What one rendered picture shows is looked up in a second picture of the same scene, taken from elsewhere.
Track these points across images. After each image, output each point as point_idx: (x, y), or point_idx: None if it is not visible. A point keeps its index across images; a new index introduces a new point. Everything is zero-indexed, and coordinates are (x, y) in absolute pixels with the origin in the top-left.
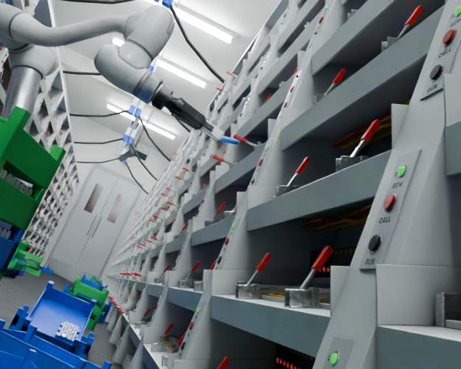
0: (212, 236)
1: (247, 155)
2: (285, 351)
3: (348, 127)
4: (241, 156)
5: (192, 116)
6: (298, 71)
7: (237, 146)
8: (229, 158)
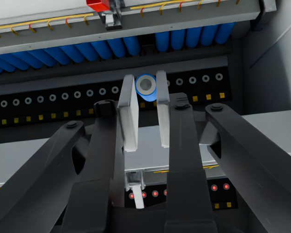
0: None
1: (275, 82)
2: None
3: None
4: (281, 74)
5: (42, 154)
6: None
7: None
8: None
